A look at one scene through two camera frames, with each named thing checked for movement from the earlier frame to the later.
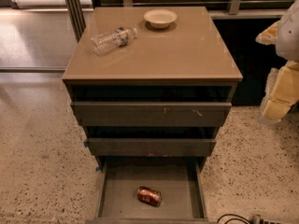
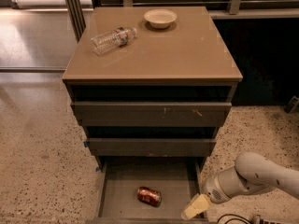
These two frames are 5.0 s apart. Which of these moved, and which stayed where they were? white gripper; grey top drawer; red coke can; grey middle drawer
Moved: white gripper
Stayed: grey middle drawer; grey top drawer; red coke can
